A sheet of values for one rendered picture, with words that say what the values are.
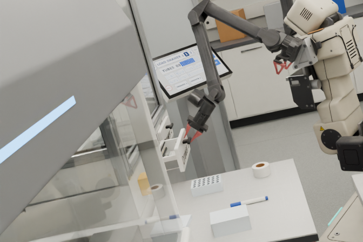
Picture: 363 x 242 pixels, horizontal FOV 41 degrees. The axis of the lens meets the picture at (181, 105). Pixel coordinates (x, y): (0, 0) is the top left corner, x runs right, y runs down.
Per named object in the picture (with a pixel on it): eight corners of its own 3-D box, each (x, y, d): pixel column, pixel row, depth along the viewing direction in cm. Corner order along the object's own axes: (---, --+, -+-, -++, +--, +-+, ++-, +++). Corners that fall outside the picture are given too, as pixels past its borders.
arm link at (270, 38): (199, -9, 223) (206, -1, 232) (184, 17, 223) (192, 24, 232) (283, 33, 205) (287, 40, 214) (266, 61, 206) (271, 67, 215)
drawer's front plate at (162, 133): (173, 134, 267) (168, 115, 265) (166, 152, 239) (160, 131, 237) (170, 134, 268) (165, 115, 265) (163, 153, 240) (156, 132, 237)
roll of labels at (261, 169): (254, 179, 195) (251, 170, 194) (254, 172, 202) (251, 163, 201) (271, 176, 193) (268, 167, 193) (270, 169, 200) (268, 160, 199)
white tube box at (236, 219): (249, 217, 166) (245, 203, 165) (252, 229, 157) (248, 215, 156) (213, 226, 167) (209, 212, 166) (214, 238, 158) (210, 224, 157)
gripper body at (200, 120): (187, 118, 223) (195, 104, 221) (206, 129, 223) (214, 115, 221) (186, 121, 216) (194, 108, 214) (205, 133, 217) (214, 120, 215)
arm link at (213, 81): (196, 8, 221) (204, 16, 231) (185, 13, 223) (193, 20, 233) (221, 95, 210) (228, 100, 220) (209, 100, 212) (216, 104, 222)
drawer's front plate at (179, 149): (190, 148, 235) (184, 127, 233) (184, 172, 207) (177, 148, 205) (187, 149, 235) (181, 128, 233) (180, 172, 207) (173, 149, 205)
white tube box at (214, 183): (222, 182, 200) (220, 174, 200) (223, 190, 192) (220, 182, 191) (194, 188, 202) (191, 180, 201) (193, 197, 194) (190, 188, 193)
